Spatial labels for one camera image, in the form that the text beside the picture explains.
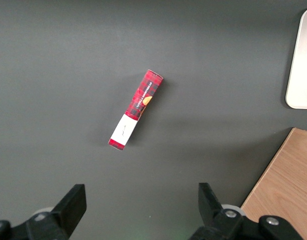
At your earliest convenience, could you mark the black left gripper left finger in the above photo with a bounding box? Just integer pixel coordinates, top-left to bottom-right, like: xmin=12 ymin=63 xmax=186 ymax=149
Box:
xmin=0 ymin=183 xmax=88 ymax=240

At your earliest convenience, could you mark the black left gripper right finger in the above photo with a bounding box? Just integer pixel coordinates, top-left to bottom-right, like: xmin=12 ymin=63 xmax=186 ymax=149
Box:
xmin=187 ymin=182 xmax=304 ymax=240

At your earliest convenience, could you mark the white tray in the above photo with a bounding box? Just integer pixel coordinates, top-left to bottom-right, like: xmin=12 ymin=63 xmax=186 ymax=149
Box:
xmin=285 ymin=6 xmax=307 ymax=110

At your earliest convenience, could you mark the light wooden board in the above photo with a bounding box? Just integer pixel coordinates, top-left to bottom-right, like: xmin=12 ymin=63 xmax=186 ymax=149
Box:
xmin=240 ymin=127 xmax=307 ymax=240

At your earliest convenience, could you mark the red plaid shortbread box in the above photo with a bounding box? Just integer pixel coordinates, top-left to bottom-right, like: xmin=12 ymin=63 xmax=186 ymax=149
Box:
xmin=107 ymin=69 xmax=165 ymax=153

